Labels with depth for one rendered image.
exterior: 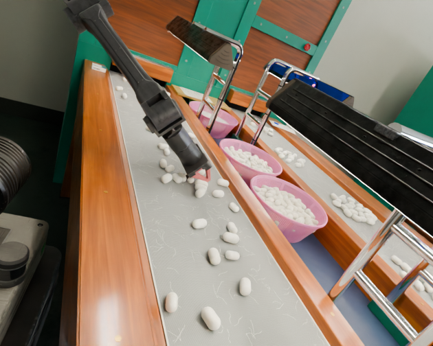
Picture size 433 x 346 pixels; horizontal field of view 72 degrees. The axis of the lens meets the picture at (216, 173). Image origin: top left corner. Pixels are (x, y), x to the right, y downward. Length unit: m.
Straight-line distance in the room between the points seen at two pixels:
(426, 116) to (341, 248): 2.67
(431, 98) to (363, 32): 0.92
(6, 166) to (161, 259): 0.33
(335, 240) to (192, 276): 0.57
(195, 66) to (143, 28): 0.33
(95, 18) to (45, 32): 1.65
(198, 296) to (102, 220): 0.22
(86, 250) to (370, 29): 3.23
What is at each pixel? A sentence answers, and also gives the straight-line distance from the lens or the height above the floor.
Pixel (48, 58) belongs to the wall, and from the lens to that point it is 2.56.
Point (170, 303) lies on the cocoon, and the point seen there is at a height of 0.76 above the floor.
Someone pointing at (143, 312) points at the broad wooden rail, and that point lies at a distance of 0.47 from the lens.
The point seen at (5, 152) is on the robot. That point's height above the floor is 0.79.
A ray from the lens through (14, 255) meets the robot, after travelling 0.80.
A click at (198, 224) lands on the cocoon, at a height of 0.76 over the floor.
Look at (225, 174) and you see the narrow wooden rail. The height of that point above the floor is 0.76.
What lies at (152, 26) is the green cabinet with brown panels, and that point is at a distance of 1.68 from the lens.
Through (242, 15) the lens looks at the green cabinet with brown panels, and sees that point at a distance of 1.81.
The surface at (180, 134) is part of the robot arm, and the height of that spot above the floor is 0.89.
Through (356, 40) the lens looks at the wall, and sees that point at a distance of 3.37.
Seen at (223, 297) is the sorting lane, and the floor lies 0.74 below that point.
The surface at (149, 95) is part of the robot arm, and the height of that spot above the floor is 0.95.
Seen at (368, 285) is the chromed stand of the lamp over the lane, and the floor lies 0.84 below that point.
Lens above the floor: 1.14
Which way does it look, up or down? 24 degrees down
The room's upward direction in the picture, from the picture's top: 25 degrees clockwise
